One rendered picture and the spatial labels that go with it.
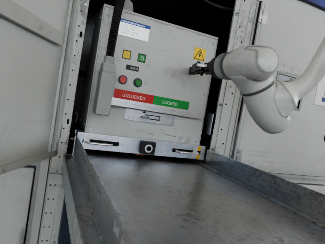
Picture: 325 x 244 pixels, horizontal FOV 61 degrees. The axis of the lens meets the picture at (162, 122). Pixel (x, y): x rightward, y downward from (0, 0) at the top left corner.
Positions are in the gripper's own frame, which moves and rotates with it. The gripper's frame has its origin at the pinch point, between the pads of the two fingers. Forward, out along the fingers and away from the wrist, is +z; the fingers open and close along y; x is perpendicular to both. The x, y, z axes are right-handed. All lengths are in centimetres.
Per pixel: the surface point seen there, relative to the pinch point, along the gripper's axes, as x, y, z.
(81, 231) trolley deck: -38, -45, -57
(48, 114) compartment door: -25, -52, -3
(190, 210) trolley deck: -38, -20, -48
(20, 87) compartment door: -18, -59, -19
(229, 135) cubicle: -24.0, 22.3, -0.4
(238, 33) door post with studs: 19.4, 17.4, -0.4
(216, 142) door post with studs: -27.9, 16.1, -0.4
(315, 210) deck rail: -36, 13, -52
